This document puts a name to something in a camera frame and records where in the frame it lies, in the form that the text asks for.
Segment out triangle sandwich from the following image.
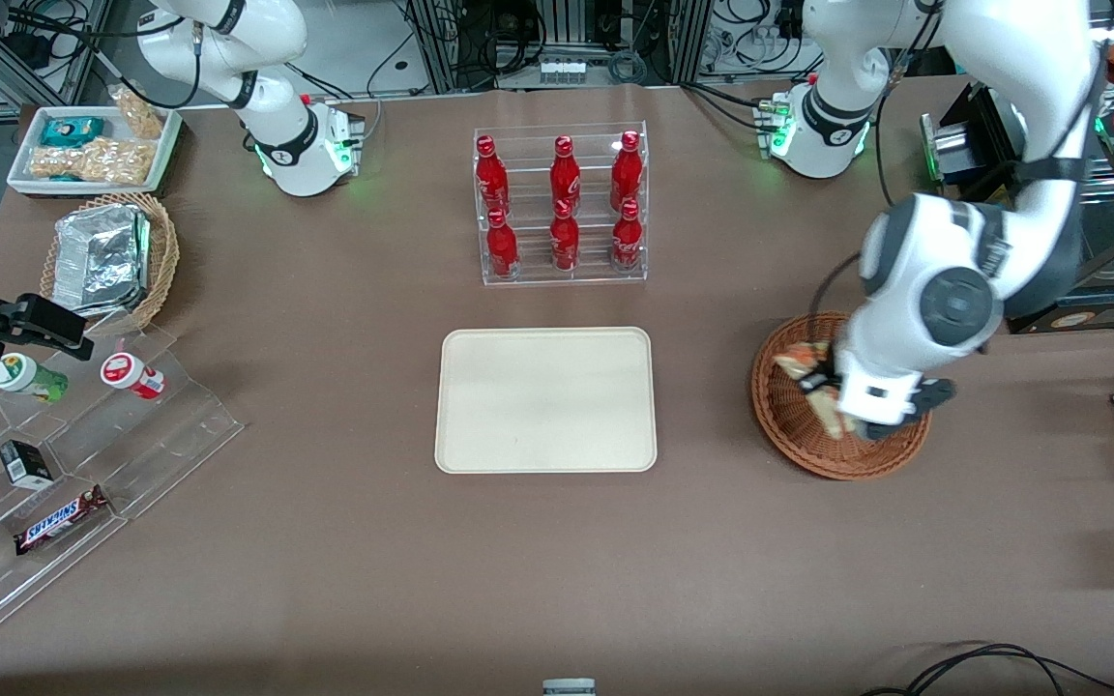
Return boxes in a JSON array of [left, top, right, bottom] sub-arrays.
[[773, 341, 860, 442]]

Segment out brown round wicker basket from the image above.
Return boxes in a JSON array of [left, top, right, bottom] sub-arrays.
[[750, 309, 933, 481]]

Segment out white rectangular snack tray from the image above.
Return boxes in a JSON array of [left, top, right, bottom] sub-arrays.
[[8, 104, 183, 197]]

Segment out light wicker basket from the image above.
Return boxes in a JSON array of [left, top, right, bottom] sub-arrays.
[[40, 191, 181, 334]]

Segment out cream plastic tray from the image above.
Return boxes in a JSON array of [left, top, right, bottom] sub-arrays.
[[434, 327, 659, 475]]

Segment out green lidded cup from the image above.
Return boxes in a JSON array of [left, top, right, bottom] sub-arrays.
[[0, 353, 70, 404]]

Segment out silver foil snack bag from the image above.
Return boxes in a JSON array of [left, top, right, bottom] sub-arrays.
[[52, 205, 152, 315]]

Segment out red lidded cup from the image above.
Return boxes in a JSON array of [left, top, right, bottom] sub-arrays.
[[100, 353, 167, 400]]

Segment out small black carton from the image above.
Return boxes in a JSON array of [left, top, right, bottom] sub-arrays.
[[0, 440, 55, 489]]

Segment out clear acrylic stepped stand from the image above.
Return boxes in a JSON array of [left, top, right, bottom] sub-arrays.
[[0, 324, 247, 651]]

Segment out clear bag cracker snacks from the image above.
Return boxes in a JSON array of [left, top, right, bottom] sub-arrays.
[[30, 137, 154, 185]]

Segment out teal snack packet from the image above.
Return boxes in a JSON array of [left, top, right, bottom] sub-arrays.
[[43, 116, 105, 148]]

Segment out Snickers chocolate bar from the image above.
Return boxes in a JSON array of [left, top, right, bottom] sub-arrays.
[[14, 485, 111, 557]]

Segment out clear bag of peanuts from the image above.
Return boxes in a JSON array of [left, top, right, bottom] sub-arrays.
[[110, 85, 166, 139]]

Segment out red cola bottle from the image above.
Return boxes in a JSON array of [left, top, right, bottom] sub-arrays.
[[610, 130, 643, 209], [612, 198, 643, 272], [475, 135, 510, 216], [486, 208, 519, 279], [549, 135, 582, 209], [550, 200, 581, 272]]

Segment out clear acrylic bottle rack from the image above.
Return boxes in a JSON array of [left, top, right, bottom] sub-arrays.
[[473, 121, 648, 286]]

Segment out white power strip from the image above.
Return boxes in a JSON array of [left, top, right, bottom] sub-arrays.
[[536, 56, 589, 86]]

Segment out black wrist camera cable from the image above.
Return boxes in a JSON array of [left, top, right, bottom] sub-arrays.
[[806, 253, 865, 378]]

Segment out black floor cable loop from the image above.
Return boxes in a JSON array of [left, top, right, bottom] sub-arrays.
[[862, 643, 1114, 696]]

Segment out black arm base cable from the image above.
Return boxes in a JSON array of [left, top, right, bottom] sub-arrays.
[[681, 82, 773, 131]]

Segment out aluminium frame post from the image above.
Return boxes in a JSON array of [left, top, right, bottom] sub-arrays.
[[673, 0, 713, 83], [407, 0, 456, 93]]

